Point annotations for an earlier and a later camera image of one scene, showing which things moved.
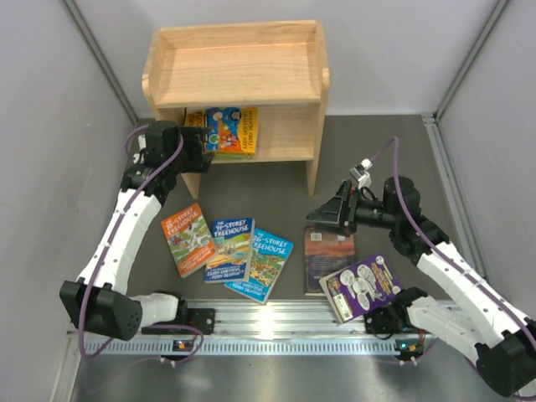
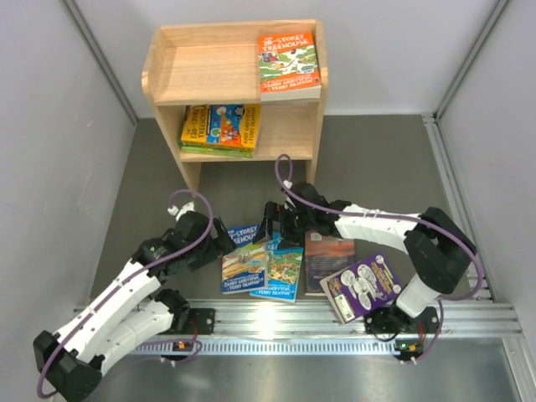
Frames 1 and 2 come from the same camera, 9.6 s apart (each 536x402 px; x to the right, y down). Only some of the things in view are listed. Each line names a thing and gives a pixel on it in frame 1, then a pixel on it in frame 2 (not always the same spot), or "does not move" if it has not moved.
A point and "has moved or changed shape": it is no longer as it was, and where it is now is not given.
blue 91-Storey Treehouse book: (230, 250) has moved or changed shape
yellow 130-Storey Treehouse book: (234, 129) does not move
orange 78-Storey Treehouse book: (188, 239) has moved or changed shape
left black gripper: (193, 138) → (217, 247)
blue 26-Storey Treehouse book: (269, 257) → (283, 270)
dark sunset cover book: (325, 254) does not move
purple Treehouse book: (360, 287) does not move
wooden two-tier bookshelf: (275, 67) does not move
